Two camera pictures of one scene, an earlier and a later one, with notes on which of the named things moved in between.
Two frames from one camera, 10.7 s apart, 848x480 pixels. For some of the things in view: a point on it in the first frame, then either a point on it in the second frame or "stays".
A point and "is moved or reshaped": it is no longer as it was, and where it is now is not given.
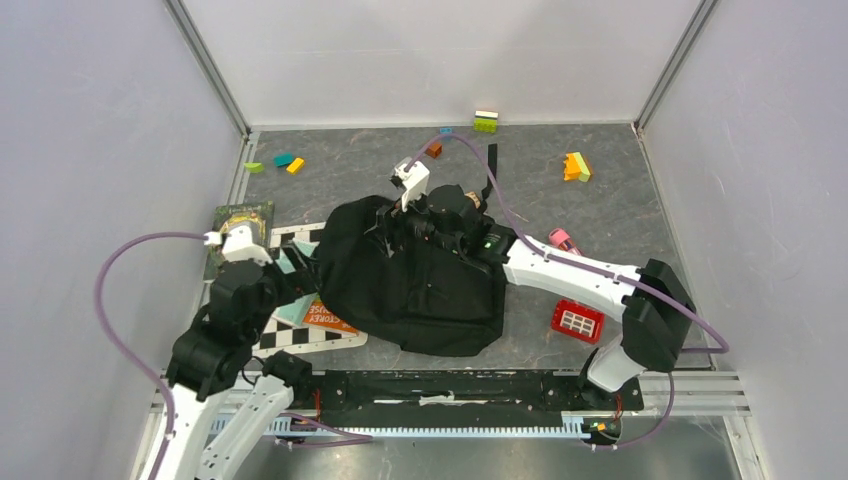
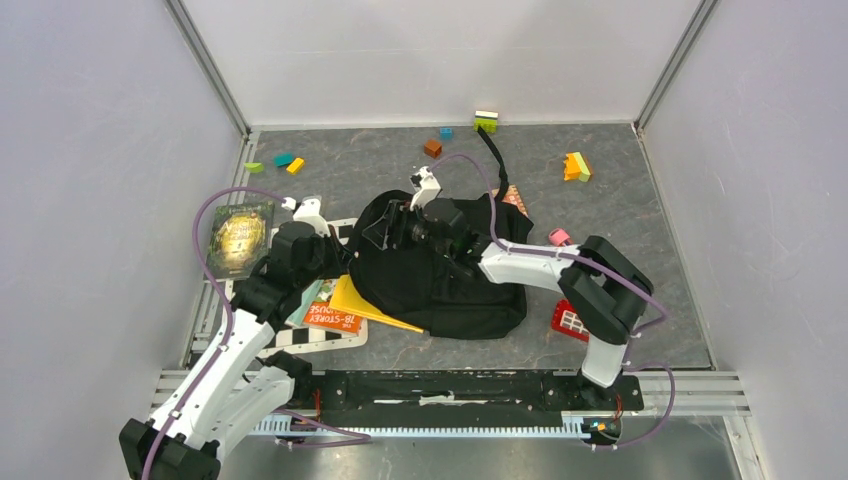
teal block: [283, 159] stays
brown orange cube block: [434, 150] stays
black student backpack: [430, 303] is moved or reshaped
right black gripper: [390, 220] stays
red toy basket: [578, 321] stays
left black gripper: [305, 279] to [341, 258]
